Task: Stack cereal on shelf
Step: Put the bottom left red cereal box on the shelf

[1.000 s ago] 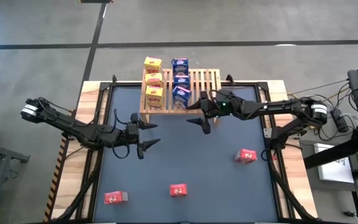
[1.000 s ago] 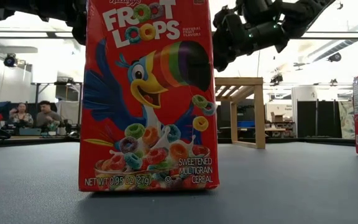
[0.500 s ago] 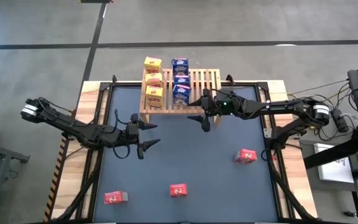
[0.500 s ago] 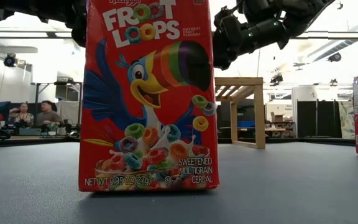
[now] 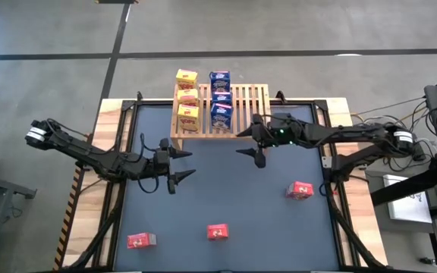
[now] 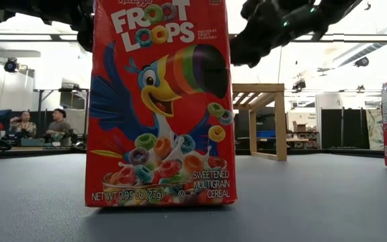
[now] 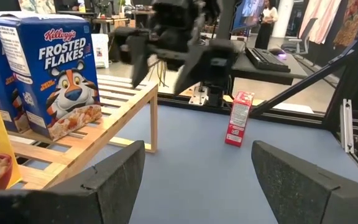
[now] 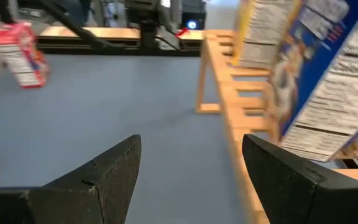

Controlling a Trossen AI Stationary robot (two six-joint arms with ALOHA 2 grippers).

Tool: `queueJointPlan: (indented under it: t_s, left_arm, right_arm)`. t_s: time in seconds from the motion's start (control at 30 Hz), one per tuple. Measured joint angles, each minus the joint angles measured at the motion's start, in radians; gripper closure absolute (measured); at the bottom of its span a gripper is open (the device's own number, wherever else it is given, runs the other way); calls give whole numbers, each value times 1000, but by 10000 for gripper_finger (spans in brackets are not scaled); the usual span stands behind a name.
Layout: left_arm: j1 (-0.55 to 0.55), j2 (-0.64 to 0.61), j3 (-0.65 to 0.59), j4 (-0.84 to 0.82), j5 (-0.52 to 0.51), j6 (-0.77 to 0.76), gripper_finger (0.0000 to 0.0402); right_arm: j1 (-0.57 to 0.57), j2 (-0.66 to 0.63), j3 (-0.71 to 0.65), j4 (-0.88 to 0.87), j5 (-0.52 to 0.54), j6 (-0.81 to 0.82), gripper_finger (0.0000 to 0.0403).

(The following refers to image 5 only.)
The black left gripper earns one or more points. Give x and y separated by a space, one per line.
161 165

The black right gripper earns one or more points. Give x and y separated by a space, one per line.
266 138

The blue Frosted Flakes cereal box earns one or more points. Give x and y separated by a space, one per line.
219 79
221 113
222 98

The yellow Corn Pops cereal box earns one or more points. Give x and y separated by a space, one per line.
186 76
188 115
188 95

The red Froot Loops cereal box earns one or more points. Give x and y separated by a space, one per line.
299 190
217 232
141 240

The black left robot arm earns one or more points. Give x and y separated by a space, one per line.
89 157

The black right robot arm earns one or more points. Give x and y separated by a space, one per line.
355 134

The wooden slatted shelf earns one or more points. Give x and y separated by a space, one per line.
205 135

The small black clamp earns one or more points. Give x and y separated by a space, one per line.
139 96
280 96

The blue-grey table mat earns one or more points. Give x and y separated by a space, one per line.
241 212

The yellow black hazard strip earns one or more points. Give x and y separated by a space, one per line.
65 229

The black diagonal beam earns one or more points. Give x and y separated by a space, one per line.
400 189

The white sheet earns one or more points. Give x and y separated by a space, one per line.
408 208

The small black floor object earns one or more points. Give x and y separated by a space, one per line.
426 261

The black metal table frame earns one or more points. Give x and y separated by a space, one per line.
302 102

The silver metal bracket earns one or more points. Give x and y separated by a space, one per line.
326 162

